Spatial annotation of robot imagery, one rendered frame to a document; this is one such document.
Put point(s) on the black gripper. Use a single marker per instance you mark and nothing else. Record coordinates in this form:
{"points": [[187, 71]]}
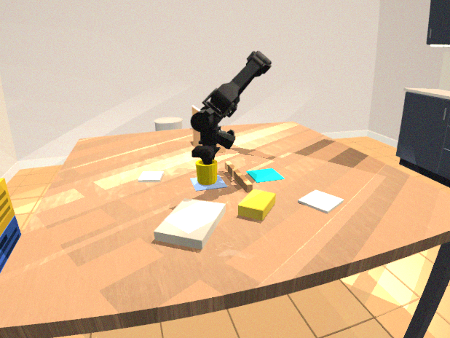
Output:
{"points": [[207, 151]]}

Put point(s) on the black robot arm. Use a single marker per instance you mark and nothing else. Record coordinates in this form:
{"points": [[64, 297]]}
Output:
{"points": [[224, 99]]}

